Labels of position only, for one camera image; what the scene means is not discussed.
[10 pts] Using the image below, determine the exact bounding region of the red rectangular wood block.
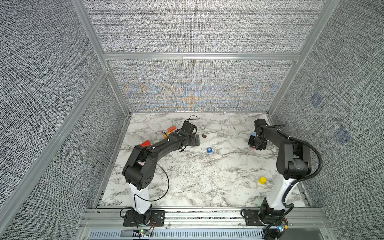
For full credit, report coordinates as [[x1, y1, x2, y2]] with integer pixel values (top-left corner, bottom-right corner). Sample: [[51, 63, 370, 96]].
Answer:
[[141, 140, 151, 147]]

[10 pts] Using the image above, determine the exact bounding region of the orange-red wood block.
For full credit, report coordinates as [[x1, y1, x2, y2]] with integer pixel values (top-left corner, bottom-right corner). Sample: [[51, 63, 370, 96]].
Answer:
[[167, 126, 177, 132]]

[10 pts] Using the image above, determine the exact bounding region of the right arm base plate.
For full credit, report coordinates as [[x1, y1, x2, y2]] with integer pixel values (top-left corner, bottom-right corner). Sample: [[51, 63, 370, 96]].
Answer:
[[240, 209, 286, 227]]

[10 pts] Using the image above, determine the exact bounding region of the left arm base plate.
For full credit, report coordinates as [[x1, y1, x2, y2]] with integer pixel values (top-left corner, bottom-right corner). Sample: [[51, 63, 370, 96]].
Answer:
[[123, 208, 166, 227]]

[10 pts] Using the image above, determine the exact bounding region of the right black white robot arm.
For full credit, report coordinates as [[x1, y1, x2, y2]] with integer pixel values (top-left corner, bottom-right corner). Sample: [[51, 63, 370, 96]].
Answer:
[[249, 119, 312, 225]]

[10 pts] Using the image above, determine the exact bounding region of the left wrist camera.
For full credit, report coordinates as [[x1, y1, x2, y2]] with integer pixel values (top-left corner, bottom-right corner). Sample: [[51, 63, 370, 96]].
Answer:
[[181, 121, 197, 135]]

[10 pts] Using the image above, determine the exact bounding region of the yellow wood cylinder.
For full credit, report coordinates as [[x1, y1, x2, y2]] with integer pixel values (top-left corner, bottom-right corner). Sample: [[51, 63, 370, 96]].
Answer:
[[259, 177, 267, 185]]

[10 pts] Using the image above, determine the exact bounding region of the aluminium front rail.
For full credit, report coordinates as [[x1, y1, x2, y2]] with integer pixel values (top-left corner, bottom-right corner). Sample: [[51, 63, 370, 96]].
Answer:
[[75, 207, 337, 240]]

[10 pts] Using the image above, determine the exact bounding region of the aluminium enclosure frame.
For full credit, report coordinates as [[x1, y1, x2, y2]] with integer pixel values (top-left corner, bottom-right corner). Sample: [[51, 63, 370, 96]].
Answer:
[[1, 1, 339, 232]]

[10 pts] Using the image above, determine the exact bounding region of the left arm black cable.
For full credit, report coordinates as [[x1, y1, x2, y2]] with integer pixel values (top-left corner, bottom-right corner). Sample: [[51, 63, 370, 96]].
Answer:
[[118, 155, 171, 220]]

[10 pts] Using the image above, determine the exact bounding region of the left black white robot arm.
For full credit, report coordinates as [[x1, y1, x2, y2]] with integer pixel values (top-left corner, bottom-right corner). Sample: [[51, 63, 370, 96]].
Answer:
[[122, 129, 200, 226]]

